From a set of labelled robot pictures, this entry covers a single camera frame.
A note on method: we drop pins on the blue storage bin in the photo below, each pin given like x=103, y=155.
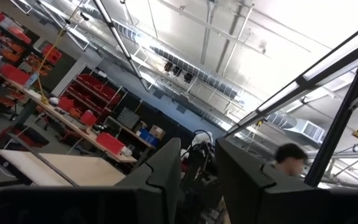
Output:
x=148, y=137

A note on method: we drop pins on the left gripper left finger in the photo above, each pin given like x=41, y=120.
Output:
x=163, y=174

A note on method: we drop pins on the red storage bin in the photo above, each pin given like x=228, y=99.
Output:
x=89, y=119
x=110, y=143
x=66, y=104
x=14, y=74

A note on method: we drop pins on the long wooden workbench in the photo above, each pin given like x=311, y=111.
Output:
x=76, y=127

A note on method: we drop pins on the white LED light bar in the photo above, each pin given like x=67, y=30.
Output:
x=278, y=96
x=340, y=53

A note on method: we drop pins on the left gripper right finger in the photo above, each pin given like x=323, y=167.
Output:
x=244, y=186

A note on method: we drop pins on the dark shelving with red bins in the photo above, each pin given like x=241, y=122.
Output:
x=11, y=40

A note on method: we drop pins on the grey ceiling heater unit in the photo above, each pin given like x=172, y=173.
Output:
x=306, y=130

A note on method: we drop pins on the black aluminium frame post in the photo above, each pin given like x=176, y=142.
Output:
x=337, y=124

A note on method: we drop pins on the cardboard box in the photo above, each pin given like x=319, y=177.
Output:
x=157, y=132

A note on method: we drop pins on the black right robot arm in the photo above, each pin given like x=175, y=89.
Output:
x=197, y=168

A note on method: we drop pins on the red stool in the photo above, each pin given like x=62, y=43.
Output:
x=2, y=101

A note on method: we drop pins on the short wooden workbench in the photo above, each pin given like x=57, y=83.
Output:
x=129, y=132

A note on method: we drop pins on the red shelving rack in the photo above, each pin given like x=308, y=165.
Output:
x=95, y=90

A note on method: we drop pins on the person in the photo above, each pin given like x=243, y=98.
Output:
x=291, y=158

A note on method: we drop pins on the grey drawer cabinet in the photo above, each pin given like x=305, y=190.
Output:
x=128, y=118

